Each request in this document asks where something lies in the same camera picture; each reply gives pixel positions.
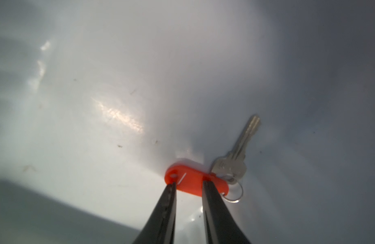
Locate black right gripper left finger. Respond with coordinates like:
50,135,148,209
134,183,176,244

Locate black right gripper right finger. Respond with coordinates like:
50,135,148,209
202,181,250,244

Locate key with red tag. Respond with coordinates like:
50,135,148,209
164,114,261,203

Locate white plastic storage box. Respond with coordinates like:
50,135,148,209
0,1,375,244

